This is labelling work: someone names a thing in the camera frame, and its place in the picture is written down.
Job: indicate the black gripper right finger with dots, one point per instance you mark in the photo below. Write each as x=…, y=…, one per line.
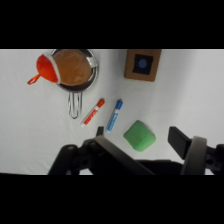
x=186, y=146

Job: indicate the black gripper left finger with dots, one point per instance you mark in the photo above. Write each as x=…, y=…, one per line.
x=100, y=151

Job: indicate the green block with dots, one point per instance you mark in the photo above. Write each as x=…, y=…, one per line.
x=140, y=136

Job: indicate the blue marker pen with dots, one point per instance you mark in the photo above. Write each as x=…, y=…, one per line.
x=114, y=115

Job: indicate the orange marker pen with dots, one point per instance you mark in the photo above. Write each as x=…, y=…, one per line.
x=93, y=112

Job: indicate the silver metal pot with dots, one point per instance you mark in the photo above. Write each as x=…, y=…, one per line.
x=80, y=83

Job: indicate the brown wooden box blue button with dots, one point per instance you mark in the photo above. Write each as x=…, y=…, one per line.
x=142, y=65

